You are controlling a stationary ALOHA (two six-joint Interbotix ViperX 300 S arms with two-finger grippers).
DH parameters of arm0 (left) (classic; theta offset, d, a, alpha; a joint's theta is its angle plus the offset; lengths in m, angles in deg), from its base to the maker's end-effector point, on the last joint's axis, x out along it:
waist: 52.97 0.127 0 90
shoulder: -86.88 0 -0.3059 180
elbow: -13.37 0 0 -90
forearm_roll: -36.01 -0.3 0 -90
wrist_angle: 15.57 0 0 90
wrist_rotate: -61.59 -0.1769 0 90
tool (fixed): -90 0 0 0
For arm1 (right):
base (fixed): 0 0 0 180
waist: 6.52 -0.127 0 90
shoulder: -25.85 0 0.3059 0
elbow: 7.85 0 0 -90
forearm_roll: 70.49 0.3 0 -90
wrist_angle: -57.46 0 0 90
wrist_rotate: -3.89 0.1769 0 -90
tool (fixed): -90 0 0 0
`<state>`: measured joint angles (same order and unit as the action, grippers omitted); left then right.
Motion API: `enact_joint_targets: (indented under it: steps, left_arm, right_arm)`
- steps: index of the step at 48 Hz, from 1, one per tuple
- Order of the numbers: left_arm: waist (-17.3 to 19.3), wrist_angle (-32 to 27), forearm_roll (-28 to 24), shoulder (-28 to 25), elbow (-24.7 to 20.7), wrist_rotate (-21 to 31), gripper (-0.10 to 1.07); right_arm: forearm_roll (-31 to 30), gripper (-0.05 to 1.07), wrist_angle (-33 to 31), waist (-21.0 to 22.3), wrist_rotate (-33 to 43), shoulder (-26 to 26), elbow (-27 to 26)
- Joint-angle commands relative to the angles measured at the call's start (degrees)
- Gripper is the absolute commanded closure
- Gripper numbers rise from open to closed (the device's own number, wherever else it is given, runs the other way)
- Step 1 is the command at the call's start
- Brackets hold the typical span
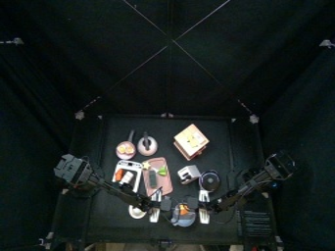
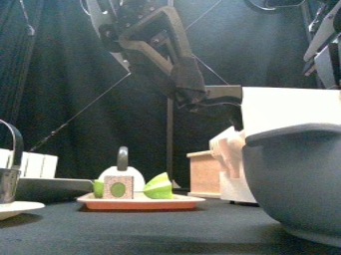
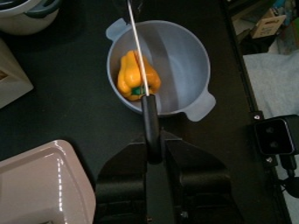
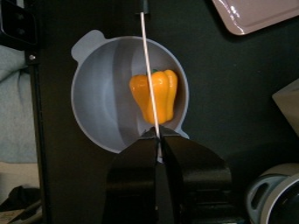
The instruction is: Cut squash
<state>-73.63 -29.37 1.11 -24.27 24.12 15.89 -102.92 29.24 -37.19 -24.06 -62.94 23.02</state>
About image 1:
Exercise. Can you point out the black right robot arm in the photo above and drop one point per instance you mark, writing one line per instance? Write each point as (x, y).
(262, 178)

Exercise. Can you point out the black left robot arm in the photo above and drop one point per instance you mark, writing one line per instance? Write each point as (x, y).
(108, 188)

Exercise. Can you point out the orange toy food piece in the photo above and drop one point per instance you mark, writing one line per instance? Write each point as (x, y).
(186, 210)

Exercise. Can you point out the pink-orange cutting board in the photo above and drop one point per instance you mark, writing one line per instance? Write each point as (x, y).
(159, 188)

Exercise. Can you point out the grey-blue bowl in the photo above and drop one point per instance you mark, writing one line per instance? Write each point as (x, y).
(186, 220)

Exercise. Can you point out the dark pot with purple rim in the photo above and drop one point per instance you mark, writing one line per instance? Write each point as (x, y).
(210, 180)

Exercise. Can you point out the bright green toy wedge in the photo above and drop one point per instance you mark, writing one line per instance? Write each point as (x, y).
(163, 171)

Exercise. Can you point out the white toy cylinder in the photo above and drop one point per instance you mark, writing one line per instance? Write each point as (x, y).
(127, 178)

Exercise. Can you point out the white text label plate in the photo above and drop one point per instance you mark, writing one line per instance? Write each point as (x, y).
(255, 222)

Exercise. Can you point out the small yellow-green toy piece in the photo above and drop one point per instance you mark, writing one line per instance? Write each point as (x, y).
(147, 166)

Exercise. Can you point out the orange toy carrot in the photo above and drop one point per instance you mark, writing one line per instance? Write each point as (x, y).
(119, 175)

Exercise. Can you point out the pink frying pan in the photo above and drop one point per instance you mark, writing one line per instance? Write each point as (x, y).
(126, 153)

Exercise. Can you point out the toy fried egg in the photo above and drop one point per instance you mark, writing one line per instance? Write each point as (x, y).
(130, 148)
(120, 149)

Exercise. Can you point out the left wrist white bracket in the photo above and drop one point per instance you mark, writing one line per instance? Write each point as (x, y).
(154, 216)

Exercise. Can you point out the wrist white bracket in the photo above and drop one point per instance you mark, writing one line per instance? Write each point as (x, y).
(154, 216)
(205, 217)

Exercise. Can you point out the right wrist white bracket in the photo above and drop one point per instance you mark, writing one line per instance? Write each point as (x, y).
(205, 217)

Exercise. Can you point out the white frame clamp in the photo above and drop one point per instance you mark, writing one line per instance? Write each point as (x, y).
(16, 41)
(326, 43)

